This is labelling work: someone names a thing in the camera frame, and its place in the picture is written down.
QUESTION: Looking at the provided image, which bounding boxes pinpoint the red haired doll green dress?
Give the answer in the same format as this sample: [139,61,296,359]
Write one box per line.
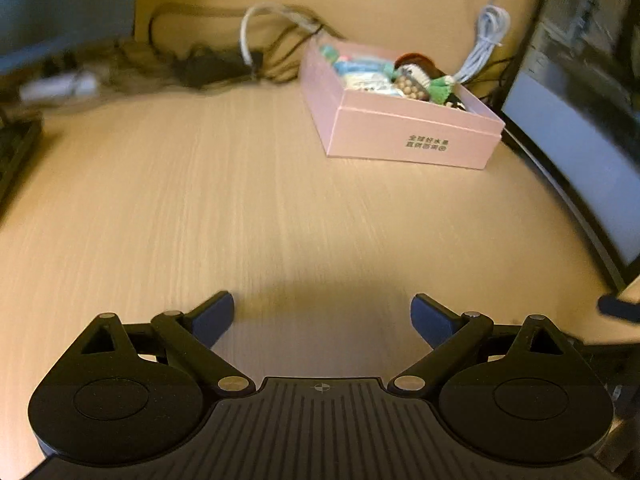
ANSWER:
[393,53,466,110]

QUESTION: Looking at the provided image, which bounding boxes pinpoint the blue white mask packet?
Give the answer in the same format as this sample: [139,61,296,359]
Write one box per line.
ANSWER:
[333,58,404,96]

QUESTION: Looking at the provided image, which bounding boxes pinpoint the blue pink plush toy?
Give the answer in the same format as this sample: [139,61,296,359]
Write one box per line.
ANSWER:
[319,44,348,65]

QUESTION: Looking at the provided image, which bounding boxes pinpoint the white computer case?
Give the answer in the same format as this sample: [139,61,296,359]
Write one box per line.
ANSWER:
[496,0,639,288]

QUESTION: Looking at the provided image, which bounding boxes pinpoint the pink cardboard box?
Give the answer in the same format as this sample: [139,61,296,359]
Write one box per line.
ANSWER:
[299,37,504,169]

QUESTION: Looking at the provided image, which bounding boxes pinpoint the black power adapter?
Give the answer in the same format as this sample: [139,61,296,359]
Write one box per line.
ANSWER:
[174,44,254,89]

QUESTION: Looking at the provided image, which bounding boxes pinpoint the black mechanical keyboard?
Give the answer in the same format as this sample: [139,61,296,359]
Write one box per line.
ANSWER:
[0,112,43,212]

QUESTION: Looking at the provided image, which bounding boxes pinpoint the white power strip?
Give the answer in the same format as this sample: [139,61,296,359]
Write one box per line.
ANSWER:
[18,72,100,102]

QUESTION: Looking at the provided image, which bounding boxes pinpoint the black curved monitor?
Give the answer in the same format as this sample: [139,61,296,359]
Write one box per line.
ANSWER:
[1,0,136,75]

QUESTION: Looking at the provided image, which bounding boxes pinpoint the white coiled cable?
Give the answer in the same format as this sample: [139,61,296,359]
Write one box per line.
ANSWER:
[452,4,512,85]

